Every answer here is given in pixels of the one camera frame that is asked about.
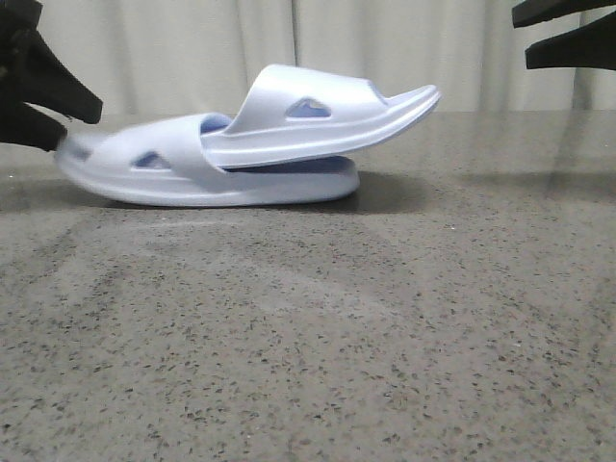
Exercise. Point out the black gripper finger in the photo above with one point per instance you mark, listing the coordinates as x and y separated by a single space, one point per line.
32 73
532 12
22 124
591 46

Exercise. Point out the light blue slipper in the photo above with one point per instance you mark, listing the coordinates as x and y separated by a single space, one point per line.
294 113
164 163

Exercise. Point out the beige background curtain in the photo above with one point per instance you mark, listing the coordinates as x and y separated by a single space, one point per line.
183 57

